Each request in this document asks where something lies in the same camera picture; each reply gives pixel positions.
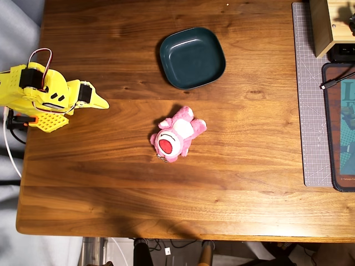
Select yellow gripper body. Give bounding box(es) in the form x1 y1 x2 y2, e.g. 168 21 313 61
66 79 94 116

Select yellow hinged gripper finger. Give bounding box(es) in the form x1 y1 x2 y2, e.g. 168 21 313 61
90 86 110 106

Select yellow fixed gripper finger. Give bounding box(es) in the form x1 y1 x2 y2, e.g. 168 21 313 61
75 103 110 110

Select pink strawberry bear plush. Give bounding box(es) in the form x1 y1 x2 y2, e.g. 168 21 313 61
149 105 207 163

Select yellow perforated robot base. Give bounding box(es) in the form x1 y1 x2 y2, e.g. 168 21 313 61
27 112 69 134

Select orange black table clamp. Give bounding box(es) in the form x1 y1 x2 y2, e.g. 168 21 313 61
7 109 39 131

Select dark teal square plate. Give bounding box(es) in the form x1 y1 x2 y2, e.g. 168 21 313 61
159 27 227 90

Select black table leg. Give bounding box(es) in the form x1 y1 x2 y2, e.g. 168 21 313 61
133 238 154 266

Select brown wooden leg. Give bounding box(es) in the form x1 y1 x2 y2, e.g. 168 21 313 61
199 240 216 266

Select grey cutting mat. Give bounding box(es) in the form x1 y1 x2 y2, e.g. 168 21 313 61
291 2 333 188

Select light wooden box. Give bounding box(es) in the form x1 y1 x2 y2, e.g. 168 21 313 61
309 0 355 58

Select dark printed mouse pad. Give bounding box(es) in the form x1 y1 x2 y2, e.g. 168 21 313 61
321 62 355 192

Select black electronic device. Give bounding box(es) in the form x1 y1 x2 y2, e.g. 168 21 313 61
327 43 355 63

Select red white servo cable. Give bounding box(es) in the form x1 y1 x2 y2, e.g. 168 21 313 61
27 48 53 73
32 100 81 114

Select black power cable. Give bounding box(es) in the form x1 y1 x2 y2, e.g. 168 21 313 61
8 126 27 145

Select white power cable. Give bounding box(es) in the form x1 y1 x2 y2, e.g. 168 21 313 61
3 107 22 178

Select silver metal frame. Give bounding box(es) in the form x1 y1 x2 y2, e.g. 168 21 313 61
78 237 109 266

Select black usb cable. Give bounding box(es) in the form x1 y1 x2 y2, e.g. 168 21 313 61
319 71 355 90

